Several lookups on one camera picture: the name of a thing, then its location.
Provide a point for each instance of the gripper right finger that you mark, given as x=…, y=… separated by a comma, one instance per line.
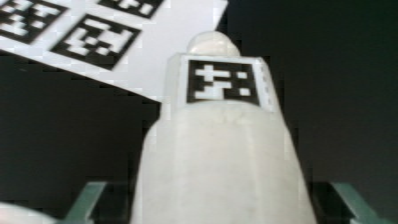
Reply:
x=339, y=205

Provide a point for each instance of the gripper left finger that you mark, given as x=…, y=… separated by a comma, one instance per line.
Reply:
x=99, y=207

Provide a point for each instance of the white cylindrical table leg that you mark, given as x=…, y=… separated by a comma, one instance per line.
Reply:
x=218, y=174

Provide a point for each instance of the white round table top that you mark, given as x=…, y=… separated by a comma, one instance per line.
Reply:
x=19, y=215

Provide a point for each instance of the white marker plate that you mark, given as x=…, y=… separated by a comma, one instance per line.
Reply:
x=106, y=38

